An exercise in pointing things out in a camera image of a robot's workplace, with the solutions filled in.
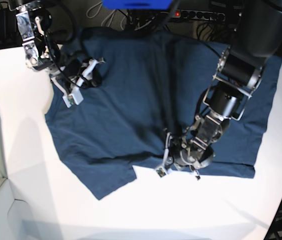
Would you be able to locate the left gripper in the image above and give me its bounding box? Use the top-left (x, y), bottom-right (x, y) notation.
top-left (170, 139), bottom-right (215, 172)

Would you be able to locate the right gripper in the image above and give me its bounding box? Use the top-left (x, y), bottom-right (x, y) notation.
top-left (58, 59), bottom-right (103, 88)

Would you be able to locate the dark blue t-shirt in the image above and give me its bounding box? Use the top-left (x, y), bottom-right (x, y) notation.
top-left (44, 27), bottom-right (282, 201)

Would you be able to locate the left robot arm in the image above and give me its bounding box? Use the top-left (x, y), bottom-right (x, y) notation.
top-left (160, 0), bottom-right (282, 173)

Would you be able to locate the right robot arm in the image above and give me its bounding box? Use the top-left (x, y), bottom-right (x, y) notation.
top-left (8, 0), bottom-right (102, 92)

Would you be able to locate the blue plastic bin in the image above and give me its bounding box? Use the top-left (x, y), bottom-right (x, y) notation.
top-left (102, 0), bottom-right (172, 10)

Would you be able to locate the black power strip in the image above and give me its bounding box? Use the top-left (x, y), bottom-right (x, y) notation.
top-left (172, 9), bottom-right (226, 22)

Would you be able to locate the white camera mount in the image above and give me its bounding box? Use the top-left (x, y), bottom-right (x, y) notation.
top-left (50, 58), bottom-right (106, 108)
top-left (154, 131), bottom-right (201, 180)

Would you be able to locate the white looped cable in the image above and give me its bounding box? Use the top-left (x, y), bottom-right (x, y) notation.
top-left (85, 0), bottom-right (128, 28)

